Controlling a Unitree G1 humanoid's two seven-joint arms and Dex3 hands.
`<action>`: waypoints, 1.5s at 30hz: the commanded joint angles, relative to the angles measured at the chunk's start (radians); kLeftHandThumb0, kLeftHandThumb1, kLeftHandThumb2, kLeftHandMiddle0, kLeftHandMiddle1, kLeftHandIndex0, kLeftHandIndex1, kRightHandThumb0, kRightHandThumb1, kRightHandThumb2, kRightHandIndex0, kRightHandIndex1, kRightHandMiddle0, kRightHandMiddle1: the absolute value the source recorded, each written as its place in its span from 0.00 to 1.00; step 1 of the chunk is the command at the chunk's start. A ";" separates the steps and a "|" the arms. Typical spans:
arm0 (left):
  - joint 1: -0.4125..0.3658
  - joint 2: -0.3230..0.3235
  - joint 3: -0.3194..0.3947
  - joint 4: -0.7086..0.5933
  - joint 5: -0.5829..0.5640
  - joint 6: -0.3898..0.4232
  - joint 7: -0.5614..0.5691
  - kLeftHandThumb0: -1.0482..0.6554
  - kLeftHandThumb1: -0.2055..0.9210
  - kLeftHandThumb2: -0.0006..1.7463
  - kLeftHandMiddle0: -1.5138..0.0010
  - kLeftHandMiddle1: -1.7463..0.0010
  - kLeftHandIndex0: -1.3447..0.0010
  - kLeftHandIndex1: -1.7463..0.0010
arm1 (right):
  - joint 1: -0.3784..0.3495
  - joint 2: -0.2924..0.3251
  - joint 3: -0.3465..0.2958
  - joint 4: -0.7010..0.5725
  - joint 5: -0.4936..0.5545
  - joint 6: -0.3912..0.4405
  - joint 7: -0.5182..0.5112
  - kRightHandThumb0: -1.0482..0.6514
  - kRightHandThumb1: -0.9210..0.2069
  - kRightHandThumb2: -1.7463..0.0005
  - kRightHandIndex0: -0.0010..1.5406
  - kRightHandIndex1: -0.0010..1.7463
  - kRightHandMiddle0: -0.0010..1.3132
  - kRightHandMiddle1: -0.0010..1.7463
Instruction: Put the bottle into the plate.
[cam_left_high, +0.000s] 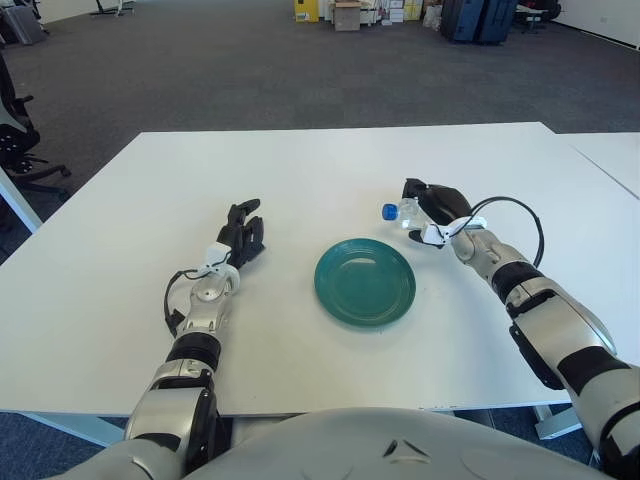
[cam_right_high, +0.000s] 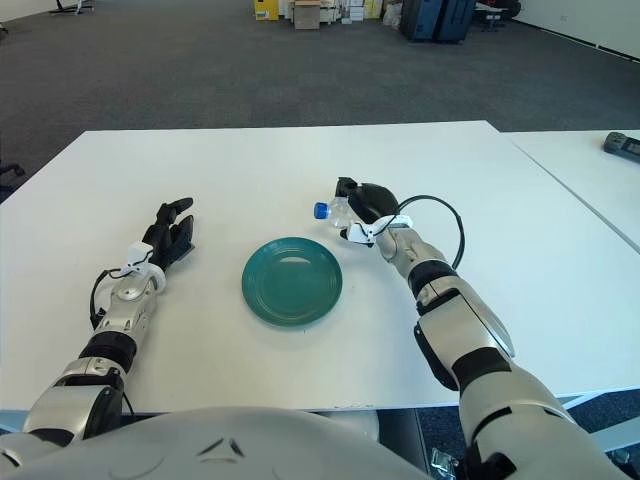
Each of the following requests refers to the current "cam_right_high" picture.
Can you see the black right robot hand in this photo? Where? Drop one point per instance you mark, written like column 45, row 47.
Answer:
column 375, row 202

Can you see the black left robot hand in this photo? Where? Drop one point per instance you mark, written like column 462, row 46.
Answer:
column 167, row 240

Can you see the clear bottle with blue cap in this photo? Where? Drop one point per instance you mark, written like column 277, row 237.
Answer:
column 337, row 212

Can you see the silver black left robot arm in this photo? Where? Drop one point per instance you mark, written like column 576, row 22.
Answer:
column 125, row 300

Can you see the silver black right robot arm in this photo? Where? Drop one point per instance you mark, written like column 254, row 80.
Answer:
column 465, row 320

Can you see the teal round plate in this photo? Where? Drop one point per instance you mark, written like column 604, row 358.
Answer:
column 292, row 282

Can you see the black office chair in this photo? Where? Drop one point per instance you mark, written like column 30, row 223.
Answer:
column 10, row 172

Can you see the white shelf with boxes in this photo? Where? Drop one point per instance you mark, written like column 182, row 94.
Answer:
column 350, row 10

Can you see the blue suitcase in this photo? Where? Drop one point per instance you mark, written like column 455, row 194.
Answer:
column 456, row 22

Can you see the brown cardboard box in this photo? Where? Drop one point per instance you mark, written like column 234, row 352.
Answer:
column 306, row 17

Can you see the grey robot torso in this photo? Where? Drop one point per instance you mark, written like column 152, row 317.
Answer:
column 225, row 445

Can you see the yellow box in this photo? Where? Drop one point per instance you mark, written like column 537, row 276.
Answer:
column 266, row 10

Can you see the small desk with chair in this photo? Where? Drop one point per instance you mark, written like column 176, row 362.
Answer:
column 495, row 12

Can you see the white chair base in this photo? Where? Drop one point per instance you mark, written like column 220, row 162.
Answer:
column 72, row 6

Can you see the black handheld device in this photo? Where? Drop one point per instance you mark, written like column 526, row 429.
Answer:
column 622, row 145

